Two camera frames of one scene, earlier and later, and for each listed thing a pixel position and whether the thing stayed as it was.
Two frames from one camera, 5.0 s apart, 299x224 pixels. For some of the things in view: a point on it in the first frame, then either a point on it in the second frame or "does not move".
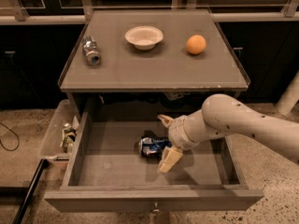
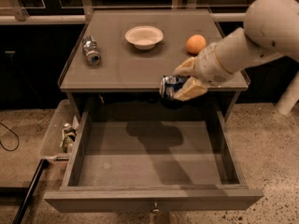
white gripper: (177, 133) → (207, 65)
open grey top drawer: (106, 173) does not move
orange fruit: (196, 44) does not move
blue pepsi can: (153, 146) → (168, 84)
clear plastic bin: (61, 137) does not move
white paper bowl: (144, 37) does not move
